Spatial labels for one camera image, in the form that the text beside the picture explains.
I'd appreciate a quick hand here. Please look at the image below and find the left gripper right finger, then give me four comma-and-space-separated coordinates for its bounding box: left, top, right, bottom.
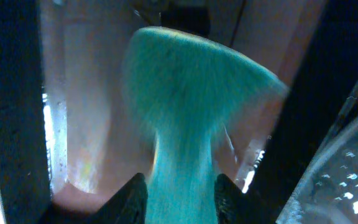
214, 174, 269, 224

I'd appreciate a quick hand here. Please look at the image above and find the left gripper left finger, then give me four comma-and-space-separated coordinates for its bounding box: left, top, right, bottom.
85, 172, 148, 224

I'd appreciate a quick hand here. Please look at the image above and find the green scouring sponge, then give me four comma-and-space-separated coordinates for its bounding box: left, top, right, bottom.
122, 26, 288, 223

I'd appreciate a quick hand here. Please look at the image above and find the round black tray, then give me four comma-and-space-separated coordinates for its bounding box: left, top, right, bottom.
277, 81, 358, 223

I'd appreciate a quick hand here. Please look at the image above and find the rectangular black tray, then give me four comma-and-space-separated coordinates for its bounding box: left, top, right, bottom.
0, 0, 358, 223

